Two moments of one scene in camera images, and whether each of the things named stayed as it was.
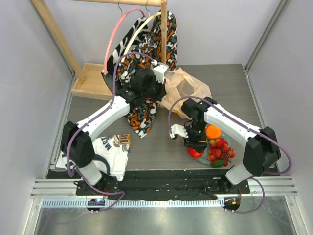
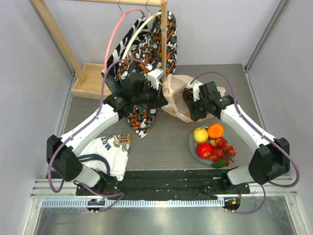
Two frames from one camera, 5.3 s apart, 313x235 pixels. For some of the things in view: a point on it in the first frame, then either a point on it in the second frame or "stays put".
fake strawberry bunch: x=219 y=152 stays put
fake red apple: x=193 y=152 -> x=204 y=150
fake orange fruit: x=213 y=132 stays put
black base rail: x=159 y=185 stays put
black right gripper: x=194 y=142 -> x=191 y=107
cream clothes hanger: x=138 y=31 stays put
